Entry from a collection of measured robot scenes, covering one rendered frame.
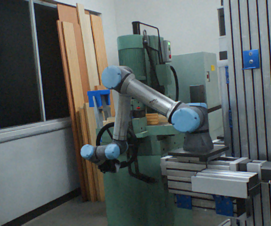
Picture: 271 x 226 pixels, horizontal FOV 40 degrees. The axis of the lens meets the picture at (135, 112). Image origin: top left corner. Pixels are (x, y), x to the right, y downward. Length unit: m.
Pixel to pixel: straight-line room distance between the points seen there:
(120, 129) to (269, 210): 0.84
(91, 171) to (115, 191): 1.41
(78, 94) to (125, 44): 1.63
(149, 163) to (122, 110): 0.57
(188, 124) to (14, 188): 2.19
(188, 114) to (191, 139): 0.20
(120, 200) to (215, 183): 1.05
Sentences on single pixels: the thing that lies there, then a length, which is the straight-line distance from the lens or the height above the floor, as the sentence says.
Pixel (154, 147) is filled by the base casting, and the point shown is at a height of 0.76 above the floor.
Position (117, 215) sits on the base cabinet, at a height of 0.30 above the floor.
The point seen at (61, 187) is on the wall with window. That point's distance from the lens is 4.06.
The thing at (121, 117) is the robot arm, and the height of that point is 1.00.
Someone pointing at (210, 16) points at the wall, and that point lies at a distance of 4.81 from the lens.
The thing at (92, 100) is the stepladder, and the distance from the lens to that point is 3.44.
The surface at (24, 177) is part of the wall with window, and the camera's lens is 3.63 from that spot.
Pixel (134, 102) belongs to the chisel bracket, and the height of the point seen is 1.05.
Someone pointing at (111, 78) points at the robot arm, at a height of 1.21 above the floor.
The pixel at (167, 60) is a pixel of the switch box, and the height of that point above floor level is 1.33.
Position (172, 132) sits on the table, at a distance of 2.34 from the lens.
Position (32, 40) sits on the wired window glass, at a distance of 3.93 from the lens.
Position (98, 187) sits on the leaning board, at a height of 0.15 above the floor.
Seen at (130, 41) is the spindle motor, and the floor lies 1.46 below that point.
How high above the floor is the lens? 1.15
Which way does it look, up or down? 4 degrees down
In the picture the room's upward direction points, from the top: 5 degrees counter-clockwise
